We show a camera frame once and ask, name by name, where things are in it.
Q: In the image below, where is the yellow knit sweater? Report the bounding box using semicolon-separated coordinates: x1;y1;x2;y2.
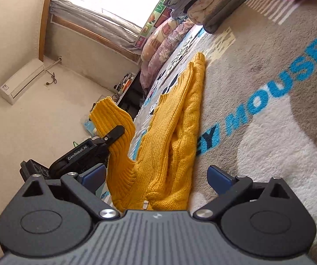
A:
90;52;206;212

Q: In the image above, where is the black side desk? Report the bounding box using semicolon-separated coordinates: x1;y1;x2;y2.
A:
112;70;145;120

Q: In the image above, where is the purple floral long pillow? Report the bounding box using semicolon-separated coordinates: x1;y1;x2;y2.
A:
140;19;194;92

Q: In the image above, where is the Mickey Mouse bed blanket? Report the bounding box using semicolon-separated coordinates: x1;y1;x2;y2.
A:
129;0;317;262

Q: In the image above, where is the floral beige pillow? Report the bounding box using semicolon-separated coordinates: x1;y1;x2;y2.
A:
141;18;180;62

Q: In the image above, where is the grey window curtain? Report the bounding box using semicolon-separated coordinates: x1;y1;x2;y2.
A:
50;0;141;54

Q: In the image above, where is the alphabet foam mat headboard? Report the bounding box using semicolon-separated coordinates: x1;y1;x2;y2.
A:
133;0;172;50

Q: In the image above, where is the dark grey folded garment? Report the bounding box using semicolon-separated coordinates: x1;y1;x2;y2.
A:
203;0;246;34

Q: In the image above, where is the white wall air conditioner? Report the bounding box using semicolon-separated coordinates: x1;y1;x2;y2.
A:
0;59;45;105

